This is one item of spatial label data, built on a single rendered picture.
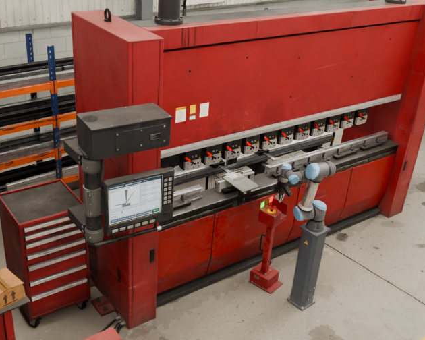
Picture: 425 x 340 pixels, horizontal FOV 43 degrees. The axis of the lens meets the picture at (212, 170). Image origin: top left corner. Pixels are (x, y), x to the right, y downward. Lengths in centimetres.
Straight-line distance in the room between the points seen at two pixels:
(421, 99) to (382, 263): 168
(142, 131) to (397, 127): 350
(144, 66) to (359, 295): 290
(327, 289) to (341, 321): 41
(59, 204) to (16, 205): 30
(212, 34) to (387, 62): 217
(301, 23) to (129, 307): 259
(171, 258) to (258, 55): 175
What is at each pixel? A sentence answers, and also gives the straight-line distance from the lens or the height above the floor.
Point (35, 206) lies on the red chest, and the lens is 420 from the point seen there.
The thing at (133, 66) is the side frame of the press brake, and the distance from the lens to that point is 342.
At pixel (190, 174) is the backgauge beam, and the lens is 465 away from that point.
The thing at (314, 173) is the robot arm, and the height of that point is 136.
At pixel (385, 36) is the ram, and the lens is 541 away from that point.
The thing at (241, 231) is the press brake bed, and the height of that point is 48.
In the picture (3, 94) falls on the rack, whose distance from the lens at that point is 525.
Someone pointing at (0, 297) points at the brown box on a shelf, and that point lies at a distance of 328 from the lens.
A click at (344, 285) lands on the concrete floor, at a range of 524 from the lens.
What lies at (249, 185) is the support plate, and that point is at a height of 100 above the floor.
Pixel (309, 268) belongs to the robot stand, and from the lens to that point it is 460.
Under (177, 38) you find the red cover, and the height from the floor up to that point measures 223.
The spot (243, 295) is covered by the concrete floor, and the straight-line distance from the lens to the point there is 489.
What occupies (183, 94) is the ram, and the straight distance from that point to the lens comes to 395.
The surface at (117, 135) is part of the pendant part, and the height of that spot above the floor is 189.
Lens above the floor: 317
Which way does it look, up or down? 28 degrees down
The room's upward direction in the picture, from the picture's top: 5 degrees clockwise
